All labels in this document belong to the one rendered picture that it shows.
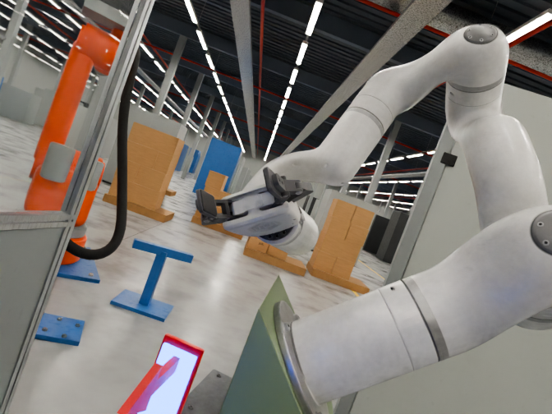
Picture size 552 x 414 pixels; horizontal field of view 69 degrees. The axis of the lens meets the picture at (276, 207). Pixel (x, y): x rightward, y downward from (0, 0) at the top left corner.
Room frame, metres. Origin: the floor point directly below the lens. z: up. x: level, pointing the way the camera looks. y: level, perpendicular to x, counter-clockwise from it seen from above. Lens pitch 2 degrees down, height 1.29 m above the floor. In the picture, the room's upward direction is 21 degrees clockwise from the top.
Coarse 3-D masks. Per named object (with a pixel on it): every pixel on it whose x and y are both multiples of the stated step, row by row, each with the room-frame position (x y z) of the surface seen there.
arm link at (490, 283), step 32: (512, 224) 0.50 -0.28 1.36; (544, 224) 0.47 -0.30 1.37; (448, 256) 0.57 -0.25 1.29; (480, 256) 0.52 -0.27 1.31; (512, 256) 0.49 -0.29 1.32; (544, 256) 0.46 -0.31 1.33; (416, 288) 0.54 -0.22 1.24; (448, 288) 0.52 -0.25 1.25; (480, 288) 0.50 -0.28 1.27; (512, 288) 0.48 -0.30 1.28; (544, 288) 0.46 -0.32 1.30; (448, 320) 0.51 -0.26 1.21; (480, 320) 0.50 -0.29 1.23; (512, 320) 0.49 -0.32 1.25; (448, 352) 0.52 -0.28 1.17
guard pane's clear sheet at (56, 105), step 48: (0, 0) 0.81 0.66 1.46; (48, 0) 0.92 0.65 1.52; (96, 0) 1.06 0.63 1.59; (0, 48) 0.85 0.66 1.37; (48, 48) 0.97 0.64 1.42; (96, 48) 1.12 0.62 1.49; (0, 96) 0.88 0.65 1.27; (48, 96) 1.01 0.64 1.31; (96, 96) 1.19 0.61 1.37; (0, 144) 0.92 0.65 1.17; (48, 144) 1.07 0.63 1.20; (0, 192) 0.97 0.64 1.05; (48, 192) 1.13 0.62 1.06
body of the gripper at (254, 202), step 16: (240, 192) 0.56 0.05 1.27; (256, 192) 0.56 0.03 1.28; (240, 208) 0.56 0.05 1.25; (256, 208) 0.55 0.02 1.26; (272, 208) 0.54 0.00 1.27; (288, 208) 0.54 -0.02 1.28; (224, 224) 0.56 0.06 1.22; (240, 224) 0.54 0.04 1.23; (256, 224) 0.56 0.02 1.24; (272, 224) 0.58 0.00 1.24; (288, 224) 0.60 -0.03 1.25; (272, 240) 0.63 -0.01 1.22
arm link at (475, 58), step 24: (480, 24) 0.70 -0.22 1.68; (456, 48) 0.70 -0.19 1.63; (480, 48) 0.68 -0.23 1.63; (504, 48) 0.69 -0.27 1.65; (384, 72) 0.81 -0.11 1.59; (408, 72) 0.78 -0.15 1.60; (432, 72) 0.74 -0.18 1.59; (456, 72) 0.71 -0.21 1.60; (480, 72) 0.70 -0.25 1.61; (504, 72) 0.72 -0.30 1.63; (360, 96) 0.80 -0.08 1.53; (384, 96) 0.78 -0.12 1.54; (408, 96) 0.79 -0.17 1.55; (384, 120) 0.78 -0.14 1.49
